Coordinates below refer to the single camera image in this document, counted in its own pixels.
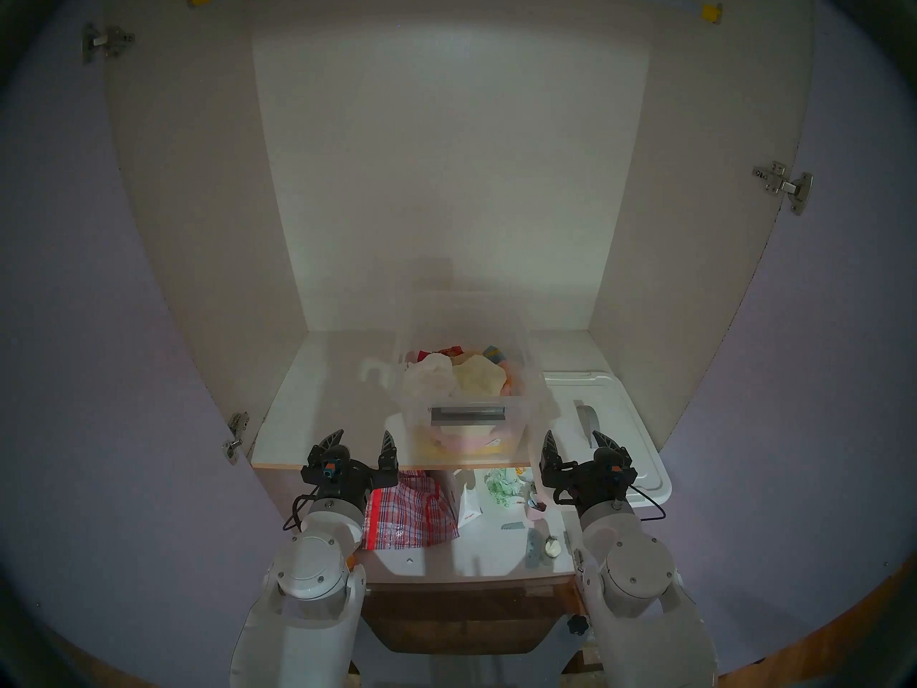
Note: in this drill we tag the grey robot base stand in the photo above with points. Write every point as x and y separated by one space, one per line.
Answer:
458 669

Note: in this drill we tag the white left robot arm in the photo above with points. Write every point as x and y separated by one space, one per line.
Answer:
315 572

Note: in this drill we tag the small white round object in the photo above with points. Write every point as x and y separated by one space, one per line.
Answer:
553 547

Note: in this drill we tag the brown wooden drawer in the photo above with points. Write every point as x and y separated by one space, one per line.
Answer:
466 615

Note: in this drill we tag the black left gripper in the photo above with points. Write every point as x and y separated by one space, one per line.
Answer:
351 479

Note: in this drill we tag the lilac wardrobe door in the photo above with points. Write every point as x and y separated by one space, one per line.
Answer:
107 299
824 407

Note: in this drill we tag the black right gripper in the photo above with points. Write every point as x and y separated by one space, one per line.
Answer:
584 486

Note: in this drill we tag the red plaid woven bag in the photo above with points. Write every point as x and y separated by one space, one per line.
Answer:
408 511

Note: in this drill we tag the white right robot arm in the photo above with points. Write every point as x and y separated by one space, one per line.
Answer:
637 579

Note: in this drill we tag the cream clothing item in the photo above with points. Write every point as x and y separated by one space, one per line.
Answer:
476 378

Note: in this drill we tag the blue yellow clothing item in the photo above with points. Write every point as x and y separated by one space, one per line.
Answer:
493 352

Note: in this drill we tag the steel door hinge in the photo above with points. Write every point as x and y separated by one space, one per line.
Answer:
235 436
100 41
788 186

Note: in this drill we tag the green patterned cloth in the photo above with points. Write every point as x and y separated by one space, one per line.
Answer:
505 487

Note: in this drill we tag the clear plastic storage bin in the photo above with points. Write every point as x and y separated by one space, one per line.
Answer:
412 416

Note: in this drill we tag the white wooden wardrobe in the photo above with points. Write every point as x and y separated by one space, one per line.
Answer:
444 156

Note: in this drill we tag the white paper bag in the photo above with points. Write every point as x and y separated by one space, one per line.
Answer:
467 507

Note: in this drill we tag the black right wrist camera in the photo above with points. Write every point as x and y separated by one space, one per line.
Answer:
614 469

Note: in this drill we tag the red clothing item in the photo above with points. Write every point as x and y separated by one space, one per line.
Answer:
430 354

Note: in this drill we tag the black star knob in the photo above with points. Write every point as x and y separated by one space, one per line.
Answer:
577 626

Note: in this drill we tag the white clothing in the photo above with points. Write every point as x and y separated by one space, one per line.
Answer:
430 377

